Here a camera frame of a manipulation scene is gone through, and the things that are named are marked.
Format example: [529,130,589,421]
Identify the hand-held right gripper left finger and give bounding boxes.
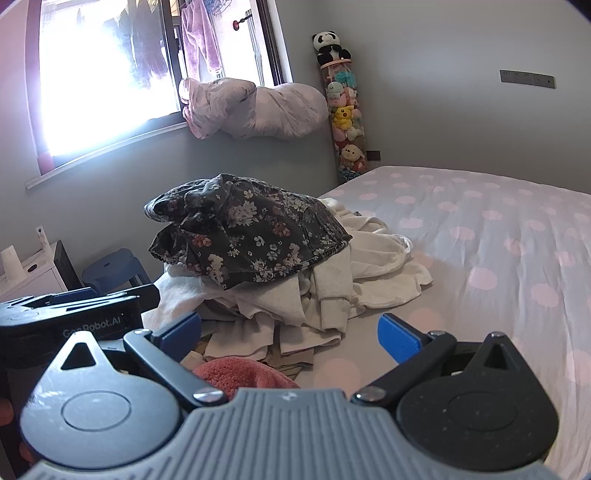
[55,311,229,409]

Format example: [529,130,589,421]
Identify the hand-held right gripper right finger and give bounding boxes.
[352,313,532,407]

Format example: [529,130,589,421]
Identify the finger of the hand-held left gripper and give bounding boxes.
[51,284,160,319]

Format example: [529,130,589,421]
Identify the cream garment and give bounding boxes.
[141,251,354,367]

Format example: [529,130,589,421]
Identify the dark floral pants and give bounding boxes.
[144,174,353,291]

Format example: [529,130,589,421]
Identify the blue stool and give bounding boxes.
[82,248,155,292]

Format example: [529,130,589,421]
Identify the white nightstand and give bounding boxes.
[0,240,84,306]

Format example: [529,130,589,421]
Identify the red towel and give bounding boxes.
[191,356,301,402]

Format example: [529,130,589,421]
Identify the white paper roll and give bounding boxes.
[0,244,24,278]

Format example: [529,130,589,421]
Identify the white garment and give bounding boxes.
[318,198,434,320]

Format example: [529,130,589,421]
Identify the bed with polka-dot sheet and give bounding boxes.
[141,165,591,480]

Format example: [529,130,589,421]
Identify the window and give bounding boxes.
[25,0,296,178]

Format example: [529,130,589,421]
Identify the clear tube of plush toys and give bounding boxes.
[318,59,373,184]

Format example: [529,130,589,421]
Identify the pink bundled duvet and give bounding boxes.
[179,78,330,141]

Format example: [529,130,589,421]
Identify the dark hanging garment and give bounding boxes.
[74,0,170,89]

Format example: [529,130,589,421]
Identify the purple hanging garment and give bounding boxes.
[180,0,225,80]

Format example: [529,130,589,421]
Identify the panda plush toy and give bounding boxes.
[312,31,354,65]

